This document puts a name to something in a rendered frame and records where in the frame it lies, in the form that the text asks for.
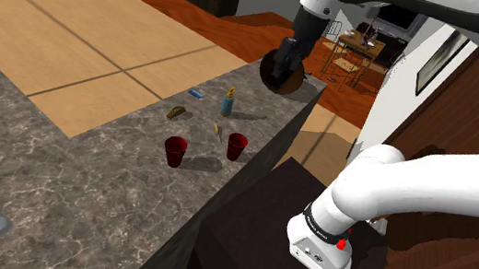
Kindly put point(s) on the wooden dining table with chairs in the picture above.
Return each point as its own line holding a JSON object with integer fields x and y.
{"x": 358, "y": 46}

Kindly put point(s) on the yellow and black curved object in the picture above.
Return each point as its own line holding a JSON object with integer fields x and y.
{"x": 176, "y": 112}

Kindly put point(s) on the blue spray bottle yellow top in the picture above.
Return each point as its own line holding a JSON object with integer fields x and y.
{"x": 226, "y": 104}

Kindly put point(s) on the red cup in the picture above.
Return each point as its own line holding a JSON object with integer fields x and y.
{"x": 174, "y": 151}
{"x": 236, "y": 147}

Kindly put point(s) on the dark robot stand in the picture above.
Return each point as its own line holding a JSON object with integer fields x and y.
{"x": 256, "y": 226}

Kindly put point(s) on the small blue flat object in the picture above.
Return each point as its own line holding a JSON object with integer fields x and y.
{"x": 196, "y": 94}

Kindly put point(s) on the dark-framed wall picture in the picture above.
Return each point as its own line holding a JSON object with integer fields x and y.
{"x": 440, "y": 62}

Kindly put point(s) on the brown round plate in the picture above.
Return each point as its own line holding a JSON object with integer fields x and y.
{"x": 292, "y": 83}

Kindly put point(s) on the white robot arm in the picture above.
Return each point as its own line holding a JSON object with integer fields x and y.
{"x": 396, "y": 188}

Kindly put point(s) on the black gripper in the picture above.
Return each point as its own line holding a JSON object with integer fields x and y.
{"x": 306, "y": 28}

